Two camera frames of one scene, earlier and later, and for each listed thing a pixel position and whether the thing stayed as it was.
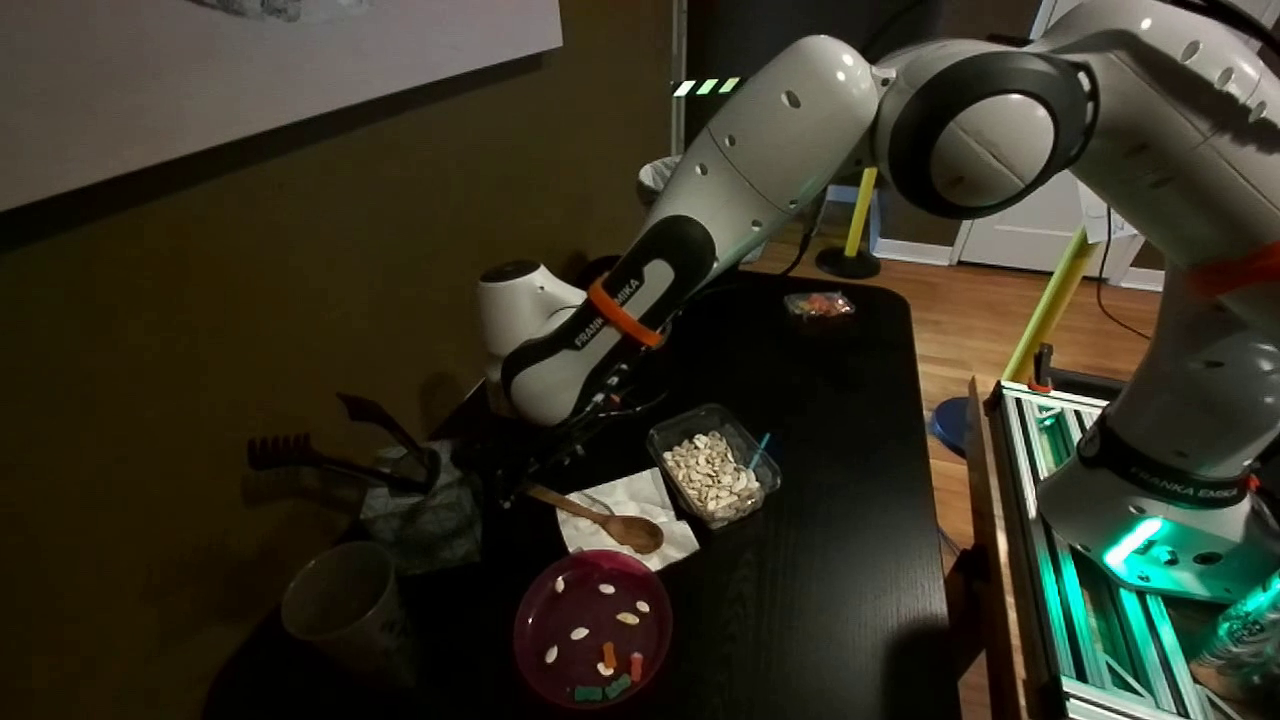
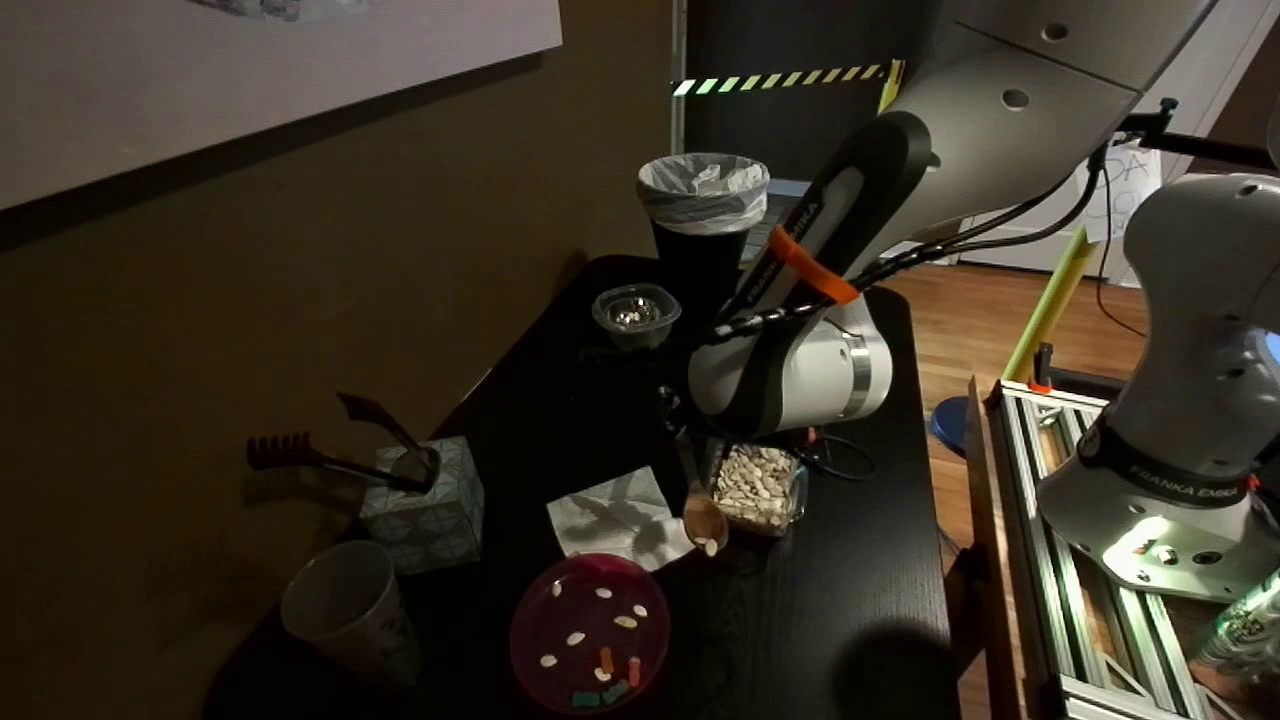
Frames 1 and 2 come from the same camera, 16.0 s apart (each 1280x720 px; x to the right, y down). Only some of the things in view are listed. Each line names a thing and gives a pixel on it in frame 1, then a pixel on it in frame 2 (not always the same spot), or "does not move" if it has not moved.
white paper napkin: [640, 499] does not move
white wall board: [113, 89] does not move
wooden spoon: [635, 533] to [703, 514]
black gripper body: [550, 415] to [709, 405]
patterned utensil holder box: [432, 528] does not move
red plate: [595, 631] does not move
